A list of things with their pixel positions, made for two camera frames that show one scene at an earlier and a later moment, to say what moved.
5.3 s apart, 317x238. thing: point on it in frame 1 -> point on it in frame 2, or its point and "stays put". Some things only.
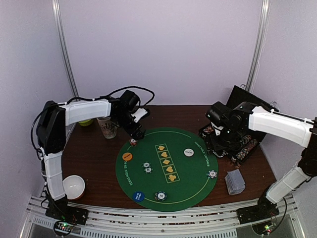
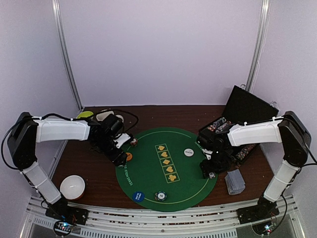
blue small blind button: (138, 196) stays put
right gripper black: (223, 143) -> (210, 166)
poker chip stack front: (160, 196) stays put
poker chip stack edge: (211, 174) stays put
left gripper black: (136, 136) -> (116, 158)
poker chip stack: (133, 142) stays put
